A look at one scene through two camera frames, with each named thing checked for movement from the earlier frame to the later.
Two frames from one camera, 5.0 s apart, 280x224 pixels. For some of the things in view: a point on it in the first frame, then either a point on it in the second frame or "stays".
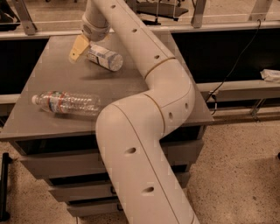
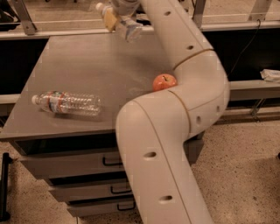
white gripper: x=94 y=31 → x=126 y=6
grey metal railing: x=261 y=22 stays
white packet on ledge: x=270 y=75 stays
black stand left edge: x=3 y=183 stays
